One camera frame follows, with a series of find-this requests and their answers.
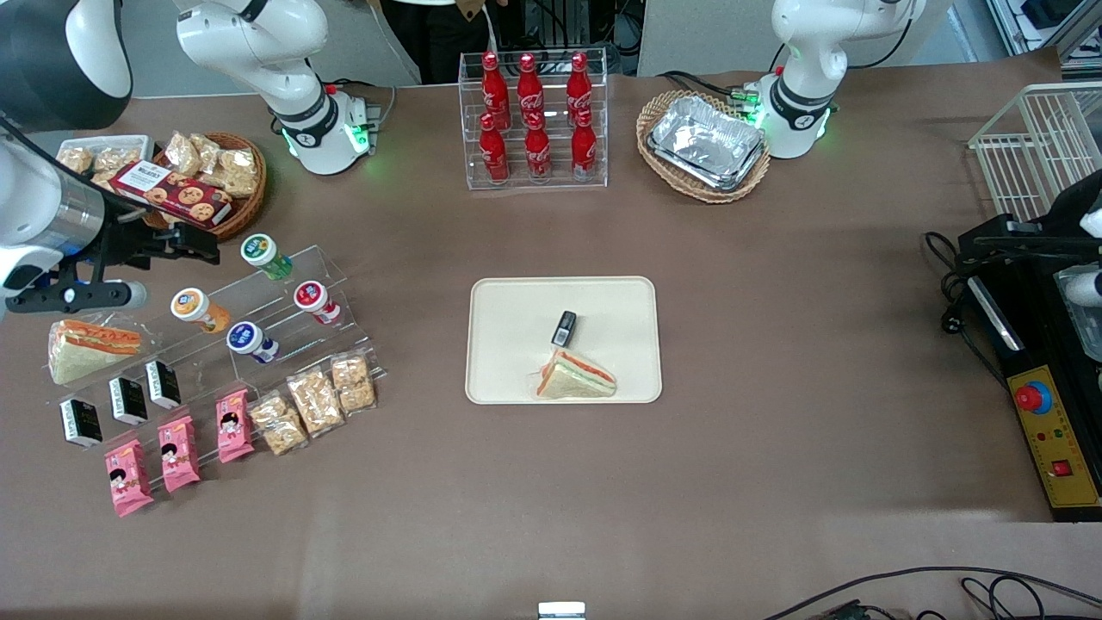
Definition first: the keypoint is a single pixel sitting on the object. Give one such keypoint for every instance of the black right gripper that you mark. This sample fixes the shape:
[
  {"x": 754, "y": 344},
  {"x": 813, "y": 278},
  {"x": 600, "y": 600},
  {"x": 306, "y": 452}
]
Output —
[{"x": 123, "y": 235}]

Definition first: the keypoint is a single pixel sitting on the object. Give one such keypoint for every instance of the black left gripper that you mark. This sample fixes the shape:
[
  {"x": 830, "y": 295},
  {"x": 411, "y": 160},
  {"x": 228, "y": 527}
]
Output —
[{"x": 1070, "y": 209}]

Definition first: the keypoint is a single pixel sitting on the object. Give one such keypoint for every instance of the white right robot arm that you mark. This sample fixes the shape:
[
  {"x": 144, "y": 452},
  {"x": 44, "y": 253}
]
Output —
[{"x": 258, "y": 34}]

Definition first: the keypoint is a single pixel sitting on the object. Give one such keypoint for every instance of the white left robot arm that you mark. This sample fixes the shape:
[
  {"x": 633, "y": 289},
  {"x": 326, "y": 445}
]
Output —
[{"x": 809, "y": 52}]

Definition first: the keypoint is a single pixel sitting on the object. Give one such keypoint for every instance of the orange gum bottle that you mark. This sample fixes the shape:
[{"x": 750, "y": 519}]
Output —
[{"x": 196, "y": 308}]

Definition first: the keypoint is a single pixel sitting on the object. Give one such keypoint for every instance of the green gum bottle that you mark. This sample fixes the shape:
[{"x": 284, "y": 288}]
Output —
[{"x": 263, "y": 254}]

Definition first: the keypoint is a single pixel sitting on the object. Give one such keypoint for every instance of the blue gum bottle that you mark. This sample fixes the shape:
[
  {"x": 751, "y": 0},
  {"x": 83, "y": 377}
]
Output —
[{"x": 250, "y": 340}]

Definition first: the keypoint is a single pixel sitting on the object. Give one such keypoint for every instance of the black gum box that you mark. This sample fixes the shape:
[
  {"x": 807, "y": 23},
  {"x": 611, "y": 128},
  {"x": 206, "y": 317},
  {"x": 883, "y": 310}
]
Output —
[
  {"x": 564, "y": 329},
  {"x": 163, "y": 384},
  {"x": 128, "y": 401},
  {"x": 81, "y": 422}
]

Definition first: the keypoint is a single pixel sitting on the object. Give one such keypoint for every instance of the red gum bottle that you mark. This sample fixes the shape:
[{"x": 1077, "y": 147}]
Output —
[{"x": 315, "y": 301}]

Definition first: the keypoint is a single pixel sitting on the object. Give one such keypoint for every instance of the cream plastic tray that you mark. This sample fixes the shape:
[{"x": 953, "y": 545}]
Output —
[{"x": 516, "y": 362}]

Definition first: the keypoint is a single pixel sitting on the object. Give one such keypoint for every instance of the red cookie box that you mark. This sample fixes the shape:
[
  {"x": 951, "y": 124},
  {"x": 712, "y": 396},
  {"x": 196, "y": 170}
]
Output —
[{"x": 172, "y": 194}]

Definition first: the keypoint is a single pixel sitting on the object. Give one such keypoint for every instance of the brown wicker basket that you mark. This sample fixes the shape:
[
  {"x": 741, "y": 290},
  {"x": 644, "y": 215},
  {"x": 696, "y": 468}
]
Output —
[{"x": 241, "y": 207}]

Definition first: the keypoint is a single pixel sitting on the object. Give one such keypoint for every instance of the clear plastic container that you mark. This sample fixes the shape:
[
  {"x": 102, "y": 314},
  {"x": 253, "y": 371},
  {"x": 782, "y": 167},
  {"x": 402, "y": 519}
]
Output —
[{"x": 1083, "y": 293}]

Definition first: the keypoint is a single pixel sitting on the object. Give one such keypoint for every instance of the clear snack bag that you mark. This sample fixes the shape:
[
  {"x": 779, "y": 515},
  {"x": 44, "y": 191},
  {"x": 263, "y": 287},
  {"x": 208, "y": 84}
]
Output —
[
  {"x": 76, "y": 160},
  {"x": 207, "y": 148},
  {"x": 116, "y": 164},
  {"x": 234, "y": 172},
  {"x": 182, "y": 153}
]

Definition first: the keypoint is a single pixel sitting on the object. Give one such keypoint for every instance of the black machine with yellow panel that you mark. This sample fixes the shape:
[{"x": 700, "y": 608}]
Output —
[{"x": 1042, "y": 362}]

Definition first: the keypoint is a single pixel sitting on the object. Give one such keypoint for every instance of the white rectangular dish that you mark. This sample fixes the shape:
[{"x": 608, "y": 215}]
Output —
[{"x": 103, "y": 142}]

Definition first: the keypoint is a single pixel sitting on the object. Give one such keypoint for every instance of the wrapped triangle sandwich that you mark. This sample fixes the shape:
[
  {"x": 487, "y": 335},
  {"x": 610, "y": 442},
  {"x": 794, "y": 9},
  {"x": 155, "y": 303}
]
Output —
[
  {"x": 86, "y": 353},
  {"x": 575, "y": 381}
]

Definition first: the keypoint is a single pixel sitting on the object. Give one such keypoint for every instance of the clear acrylic stepped display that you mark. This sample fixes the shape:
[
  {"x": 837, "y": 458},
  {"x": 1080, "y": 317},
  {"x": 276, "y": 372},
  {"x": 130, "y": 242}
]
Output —
[{"x": 327, "y": 267}]

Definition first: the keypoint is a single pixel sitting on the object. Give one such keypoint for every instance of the pink snack packet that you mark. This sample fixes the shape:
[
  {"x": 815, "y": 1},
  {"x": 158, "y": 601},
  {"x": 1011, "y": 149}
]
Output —
[
  {"x": 234, "y": 426},
  {"x": 127, "y": 478},
  {"x": 179, "y": 455}
]

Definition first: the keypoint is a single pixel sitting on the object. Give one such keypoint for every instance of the wrapped nut bar pack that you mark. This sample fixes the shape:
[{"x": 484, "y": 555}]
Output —
[
  {"x": 280, "y": 424},
  {"x": 316, "y": 403},
  {"x": 354, "y": 383}
]

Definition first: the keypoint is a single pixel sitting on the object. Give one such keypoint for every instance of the metal equipment shelf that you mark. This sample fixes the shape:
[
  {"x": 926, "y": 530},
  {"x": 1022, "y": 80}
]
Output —
[{"x": 1050, "y": 26}]

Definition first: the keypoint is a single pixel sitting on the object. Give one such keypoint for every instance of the stack of foil trays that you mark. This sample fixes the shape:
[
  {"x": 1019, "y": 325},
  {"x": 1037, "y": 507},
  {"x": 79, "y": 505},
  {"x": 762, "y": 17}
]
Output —
[{"x": 706, "y": 142}]

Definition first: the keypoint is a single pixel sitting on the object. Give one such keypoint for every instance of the person in black clothes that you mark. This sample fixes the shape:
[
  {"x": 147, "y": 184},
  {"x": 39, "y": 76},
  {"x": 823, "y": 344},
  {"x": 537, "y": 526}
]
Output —
[{"x": 430, "y": 34}]

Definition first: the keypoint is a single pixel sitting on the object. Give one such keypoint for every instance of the red cola bottle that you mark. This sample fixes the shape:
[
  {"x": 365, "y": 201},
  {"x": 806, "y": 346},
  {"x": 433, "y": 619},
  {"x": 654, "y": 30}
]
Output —
[
  {"x": 529, "y": 86},
  {"x": 584, "y": 151},
  {"x": 494, "y": 155},
  {"x": 538, "y": 153},
  {"x": 494, "y": 86},
  {"x": 578, "y": 86}
]

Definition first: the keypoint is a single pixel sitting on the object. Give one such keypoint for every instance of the light wicker basket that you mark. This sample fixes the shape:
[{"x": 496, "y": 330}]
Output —
[{"x": 654, "y": 164}]

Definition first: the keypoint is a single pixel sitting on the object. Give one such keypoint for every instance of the clear acrylic bottle rack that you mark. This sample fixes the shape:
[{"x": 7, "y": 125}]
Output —
[{"x": 551, "y": 172}]

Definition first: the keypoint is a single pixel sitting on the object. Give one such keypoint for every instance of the small white device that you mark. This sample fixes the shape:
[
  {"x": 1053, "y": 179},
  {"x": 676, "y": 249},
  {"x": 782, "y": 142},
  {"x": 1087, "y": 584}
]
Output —
[{"x": 561, "y": 611}]

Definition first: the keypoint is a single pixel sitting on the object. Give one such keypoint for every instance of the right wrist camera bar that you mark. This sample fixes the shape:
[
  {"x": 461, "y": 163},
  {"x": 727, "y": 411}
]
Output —
[{"x": 69, "y": 297}]

